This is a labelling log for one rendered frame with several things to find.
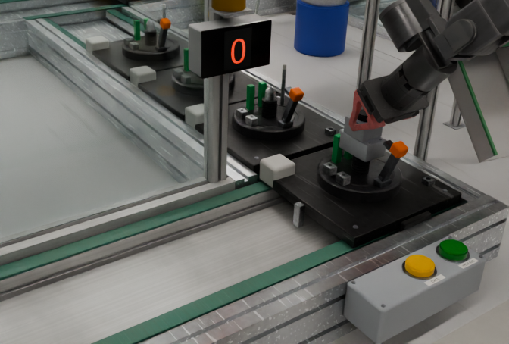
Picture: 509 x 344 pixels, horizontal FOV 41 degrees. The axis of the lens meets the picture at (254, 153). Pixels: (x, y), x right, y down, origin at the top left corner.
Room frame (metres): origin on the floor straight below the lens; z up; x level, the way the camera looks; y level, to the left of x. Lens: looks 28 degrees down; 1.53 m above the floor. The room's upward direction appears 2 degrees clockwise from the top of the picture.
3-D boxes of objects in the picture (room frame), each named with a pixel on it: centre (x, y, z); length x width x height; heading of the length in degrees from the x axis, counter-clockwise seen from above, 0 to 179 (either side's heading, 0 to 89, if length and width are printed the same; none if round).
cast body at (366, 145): (0.99, -0.17, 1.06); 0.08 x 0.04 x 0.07; 36
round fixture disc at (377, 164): (0.98, -0.18, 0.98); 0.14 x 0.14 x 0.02
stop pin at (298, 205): (0.91, -0.08, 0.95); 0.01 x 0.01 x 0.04; 36
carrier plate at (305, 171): (0.98, -0.18, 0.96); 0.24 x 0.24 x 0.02; 36
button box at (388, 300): (0.76, -0.24, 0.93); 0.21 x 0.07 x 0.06; 126
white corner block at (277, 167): (1.01, -0.04, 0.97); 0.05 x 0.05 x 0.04; 36
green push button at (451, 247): (0.80, -0.29, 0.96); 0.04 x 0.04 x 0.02
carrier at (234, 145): (1.19, -0.02, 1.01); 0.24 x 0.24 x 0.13; 36
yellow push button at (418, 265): (0.76, -0.24, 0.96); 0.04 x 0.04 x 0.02
